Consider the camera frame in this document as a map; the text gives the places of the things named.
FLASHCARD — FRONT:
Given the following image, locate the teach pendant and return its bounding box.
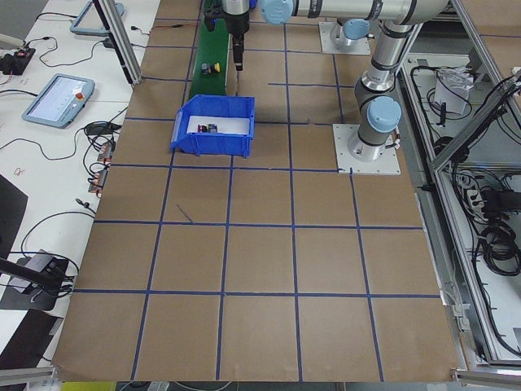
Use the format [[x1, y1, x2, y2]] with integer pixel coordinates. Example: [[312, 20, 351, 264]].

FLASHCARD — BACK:
[[69, 1, 107, 37], [21, 73, 95, 129]]

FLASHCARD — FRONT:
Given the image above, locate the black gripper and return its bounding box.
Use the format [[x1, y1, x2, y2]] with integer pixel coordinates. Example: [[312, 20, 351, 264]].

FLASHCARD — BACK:
[[225, 13, 249, 72]]

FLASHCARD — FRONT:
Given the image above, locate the white foam bin liner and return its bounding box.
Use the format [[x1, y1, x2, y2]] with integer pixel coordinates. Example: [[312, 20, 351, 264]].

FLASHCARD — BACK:
[[186, 116, 250, 135]]

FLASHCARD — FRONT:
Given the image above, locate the teach pendant far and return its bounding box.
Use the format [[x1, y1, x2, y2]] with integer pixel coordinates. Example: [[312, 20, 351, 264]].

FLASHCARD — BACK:
[[69, 1, 107, 37]]

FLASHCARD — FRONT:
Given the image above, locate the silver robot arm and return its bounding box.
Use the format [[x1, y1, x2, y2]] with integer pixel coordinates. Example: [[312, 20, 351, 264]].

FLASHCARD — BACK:
[[258, 0, 447, 162], [330, 18, 370, 47]]

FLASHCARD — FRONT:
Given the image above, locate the green conveyor belt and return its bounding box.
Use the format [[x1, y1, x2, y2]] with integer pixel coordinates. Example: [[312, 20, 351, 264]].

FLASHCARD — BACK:
[[190, 1, 230, 98]]

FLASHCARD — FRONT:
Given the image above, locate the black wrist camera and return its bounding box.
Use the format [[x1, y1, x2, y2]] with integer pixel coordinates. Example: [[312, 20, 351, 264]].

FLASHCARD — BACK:
[[204, 12, 216, 33]]

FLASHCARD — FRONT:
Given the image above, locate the teach pendant near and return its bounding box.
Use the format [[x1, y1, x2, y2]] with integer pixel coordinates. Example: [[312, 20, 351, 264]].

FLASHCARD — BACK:
[[21, 73, 95, 129]]

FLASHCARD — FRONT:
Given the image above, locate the black cable bundle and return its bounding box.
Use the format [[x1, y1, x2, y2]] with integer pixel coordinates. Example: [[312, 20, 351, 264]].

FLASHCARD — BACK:
[[474, 223, 520, 278]]

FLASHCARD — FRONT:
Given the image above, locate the red push button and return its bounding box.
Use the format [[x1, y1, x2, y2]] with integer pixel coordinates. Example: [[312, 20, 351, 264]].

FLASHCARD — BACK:
[[197, 123, 218, 133]]

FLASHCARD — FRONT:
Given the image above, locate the blue bin left side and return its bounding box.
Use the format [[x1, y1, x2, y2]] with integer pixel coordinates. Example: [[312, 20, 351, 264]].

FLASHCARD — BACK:
[[169, 94, 255, 158]]

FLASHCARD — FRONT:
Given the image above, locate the aluminium frame post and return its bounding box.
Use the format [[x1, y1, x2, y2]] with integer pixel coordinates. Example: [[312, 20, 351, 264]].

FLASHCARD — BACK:
[[93, 0, 142, 86]]

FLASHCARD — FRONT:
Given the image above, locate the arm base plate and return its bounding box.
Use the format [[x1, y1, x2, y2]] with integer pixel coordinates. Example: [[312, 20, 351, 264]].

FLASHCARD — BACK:
[[319, 19, 370, 55], [333, 124, 401, 176]]

